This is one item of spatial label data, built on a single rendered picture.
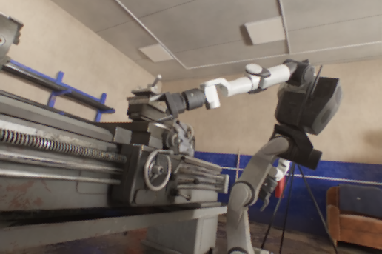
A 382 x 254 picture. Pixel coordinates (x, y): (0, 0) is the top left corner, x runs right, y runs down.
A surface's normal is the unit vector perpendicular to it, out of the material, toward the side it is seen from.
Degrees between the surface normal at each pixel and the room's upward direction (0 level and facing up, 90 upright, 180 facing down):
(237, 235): 90
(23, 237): 90
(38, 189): 90
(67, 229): 90
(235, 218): 114
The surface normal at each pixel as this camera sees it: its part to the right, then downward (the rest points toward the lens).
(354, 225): -0.47, -0.30
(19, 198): 0.87, -0.01
